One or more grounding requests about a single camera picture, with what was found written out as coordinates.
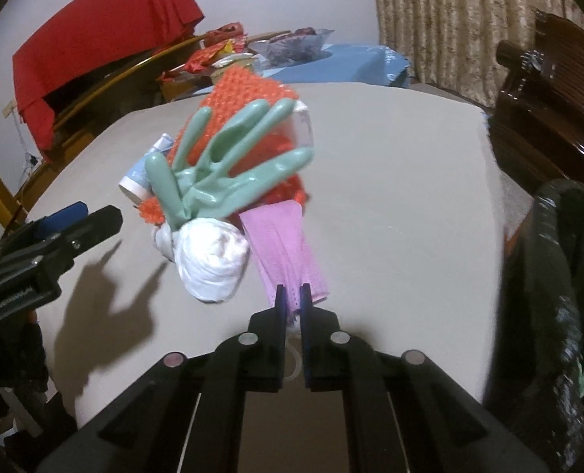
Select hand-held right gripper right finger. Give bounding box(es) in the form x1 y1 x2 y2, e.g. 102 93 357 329
299 283 551 473

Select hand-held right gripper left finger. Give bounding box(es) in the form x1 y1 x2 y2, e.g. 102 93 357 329
36 283 293 473

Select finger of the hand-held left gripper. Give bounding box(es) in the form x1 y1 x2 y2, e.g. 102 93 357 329
0 201 90 263
35 205 124 277

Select pink cloth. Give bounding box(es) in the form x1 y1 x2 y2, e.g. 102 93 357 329
240 200 329 328

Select white and blue carton box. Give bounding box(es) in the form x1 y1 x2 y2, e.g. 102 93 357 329
119 133 175 204

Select white plastic bag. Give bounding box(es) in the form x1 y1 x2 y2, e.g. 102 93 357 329
153 217 251 304

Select green rubber glove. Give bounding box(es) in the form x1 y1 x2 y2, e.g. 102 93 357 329
144 99 316 231

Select clear plastic container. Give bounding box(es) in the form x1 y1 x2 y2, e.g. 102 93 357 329
292 101 316 151

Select orange knitted cloth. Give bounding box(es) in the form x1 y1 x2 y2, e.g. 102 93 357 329
137 69 307 227

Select black lined trash bin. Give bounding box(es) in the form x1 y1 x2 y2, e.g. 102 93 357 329
484 180 584 473

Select red cloth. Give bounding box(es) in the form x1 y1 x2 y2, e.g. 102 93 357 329
12 0 205 163

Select red and yellow snack packets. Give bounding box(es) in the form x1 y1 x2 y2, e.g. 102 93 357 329
161 39 238 84

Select beige tissue box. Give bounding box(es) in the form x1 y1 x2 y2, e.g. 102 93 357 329
213 54 263 78

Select red patterned plastic bag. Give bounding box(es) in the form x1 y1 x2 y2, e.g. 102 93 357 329
206 22 247 43

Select blue tablecloth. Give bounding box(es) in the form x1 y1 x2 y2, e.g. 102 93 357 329
253 43 411 87

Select glass bowl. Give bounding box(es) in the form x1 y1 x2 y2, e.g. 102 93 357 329
247 27 335 65

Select beige patterned curtain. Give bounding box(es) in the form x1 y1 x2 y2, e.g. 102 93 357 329
371 0 584 109

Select dark wooden armchair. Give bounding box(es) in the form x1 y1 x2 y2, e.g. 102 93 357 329
486 10 584 198

